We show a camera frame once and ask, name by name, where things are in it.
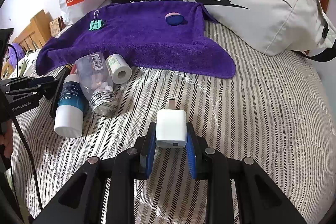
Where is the teal binder clip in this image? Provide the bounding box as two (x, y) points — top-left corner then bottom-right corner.
(88, 10), (107, 31)

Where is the clear pill bottle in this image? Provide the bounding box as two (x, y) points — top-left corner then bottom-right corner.
(75, 52), (118, 118)

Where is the white floral pillow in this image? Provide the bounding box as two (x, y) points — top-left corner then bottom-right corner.
(12, 49), (41, 77)

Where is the white usb charger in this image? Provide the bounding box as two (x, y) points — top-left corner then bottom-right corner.
(155, 99), (187, 148)

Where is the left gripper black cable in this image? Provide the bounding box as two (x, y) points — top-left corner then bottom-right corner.
(0, 44), (44, 212)

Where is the purple towel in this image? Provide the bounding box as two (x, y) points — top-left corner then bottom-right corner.
(35, 1), (236, 79)

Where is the black gold label tube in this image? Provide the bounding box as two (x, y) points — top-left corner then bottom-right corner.
(62, 64), (73, 75)

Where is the black rectangular stick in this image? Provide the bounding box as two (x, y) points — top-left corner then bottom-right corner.
(50, 64), (72, 119)

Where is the pink blue eraser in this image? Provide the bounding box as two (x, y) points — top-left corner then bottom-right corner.
(165, 12), (186, 26)

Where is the striped grey bed quilt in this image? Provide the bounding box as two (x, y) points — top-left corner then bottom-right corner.
(12, 22), (335, 223)

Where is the small white tape roll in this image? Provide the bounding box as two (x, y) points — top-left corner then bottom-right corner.
(106, 54), (132, 85)

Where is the white blue label bottle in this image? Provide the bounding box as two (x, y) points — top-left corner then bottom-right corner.
(54, 74), (87, 138)

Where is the purple plush toy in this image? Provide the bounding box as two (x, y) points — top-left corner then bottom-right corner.
(9, 44), (25, 68)

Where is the wooden headboard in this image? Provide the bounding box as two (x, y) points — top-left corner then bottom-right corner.
(13, 10), (51, 53)

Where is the patterned notebook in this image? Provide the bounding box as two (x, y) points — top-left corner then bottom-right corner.
(49, 16), (66, 37)

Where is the grey Nike bag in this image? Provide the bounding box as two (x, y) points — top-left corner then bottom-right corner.
(184, 0), (335, 62)

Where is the person's left hand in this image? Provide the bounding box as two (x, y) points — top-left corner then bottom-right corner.
(0, 120), (13, 159)

